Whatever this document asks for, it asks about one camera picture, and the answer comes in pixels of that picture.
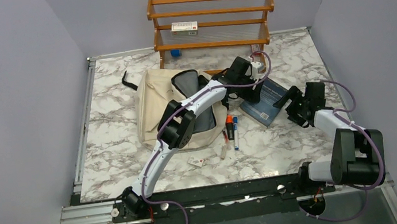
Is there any blue-grey book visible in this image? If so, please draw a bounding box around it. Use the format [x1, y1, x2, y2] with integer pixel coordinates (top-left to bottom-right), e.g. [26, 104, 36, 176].
[239, 78, 287, 128]

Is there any beige canvas backpack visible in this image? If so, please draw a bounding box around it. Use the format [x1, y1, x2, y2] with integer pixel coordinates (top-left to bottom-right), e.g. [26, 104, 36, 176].
[121, 69, 228, 150]

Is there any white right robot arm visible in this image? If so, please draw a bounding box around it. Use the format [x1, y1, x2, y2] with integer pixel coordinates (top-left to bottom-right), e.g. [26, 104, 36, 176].
[274, 80, 386, 194]

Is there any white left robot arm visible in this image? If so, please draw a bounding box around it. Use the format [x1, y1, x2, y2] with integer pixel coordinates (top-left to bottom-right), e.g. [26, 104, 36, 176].
[120, 57, 272, 219]

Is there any small red box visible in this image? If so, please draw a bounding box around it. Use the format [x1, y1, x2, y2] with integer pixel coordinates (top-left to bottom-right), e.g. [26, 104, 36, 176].
[250, 44, 261, 53]

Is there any orange highlighter marker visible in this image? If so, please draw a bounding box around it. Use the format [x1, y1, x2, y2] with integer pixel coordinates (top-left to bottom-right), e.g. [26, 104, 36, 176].
[225, 114, 235, 141]

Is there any blue whiteboard marker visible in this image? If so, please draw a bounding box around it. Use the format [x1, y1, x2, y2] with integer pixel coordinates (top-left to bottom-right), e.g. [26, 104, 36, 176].
[233, 116, 240, 151]

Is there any small blue object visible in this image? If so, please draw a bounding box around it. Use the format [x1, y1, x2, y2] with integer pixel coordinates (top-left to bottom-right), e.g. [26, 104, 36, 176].
[170, 49, 182, 58]

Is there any red pen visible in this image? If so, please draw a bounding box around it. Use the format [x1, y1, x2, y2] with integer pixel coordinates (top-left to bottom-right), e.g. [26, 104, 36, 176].
[222, 130, 229, 145]

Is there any white and grey box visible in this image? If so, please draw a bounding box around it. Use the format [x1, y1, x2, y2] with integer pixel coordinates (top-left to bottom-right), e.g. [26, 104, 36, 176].
[171, 21, 198, 37]

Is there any orange wooden shelf rack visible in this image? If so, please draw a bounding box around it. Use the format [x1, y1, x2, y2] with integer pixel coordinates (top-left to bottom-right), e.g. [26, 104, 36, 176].
[146, 0, 275, 68]

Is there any small white eraser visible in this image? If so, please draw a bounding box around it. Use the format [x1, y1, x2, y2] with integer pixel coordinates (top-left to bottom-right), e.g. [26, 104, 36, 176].
[188, 157, 205, 168]

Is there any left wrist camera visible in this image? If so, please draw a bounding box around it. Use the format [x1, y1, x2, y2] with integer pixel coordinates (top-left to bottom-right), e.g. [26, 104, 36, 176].
[250, 61, 264, 80]

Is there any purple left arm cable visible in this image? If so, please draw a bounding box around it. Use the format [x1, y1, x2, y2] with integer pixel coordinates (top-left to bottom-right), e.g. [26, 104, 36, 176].
[105, 49, 293, 224]

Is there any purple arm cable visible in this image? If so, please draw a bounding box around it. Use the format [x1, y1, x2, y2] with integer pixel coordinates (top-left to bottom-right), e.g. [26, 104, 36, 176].
[283, 72, 392, 224]
[105, 49, 293, 224]

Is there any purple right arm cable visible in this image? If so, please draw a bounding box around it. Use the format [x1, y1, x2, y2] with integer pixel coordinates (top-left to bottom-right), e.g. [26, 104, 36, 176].
[283, 72, 392, 224]

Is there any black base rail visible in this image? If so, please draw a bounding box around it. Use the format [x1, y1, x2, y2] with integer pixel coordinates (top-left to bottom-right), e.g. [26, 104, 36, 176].
[110, 173, 335, 224]

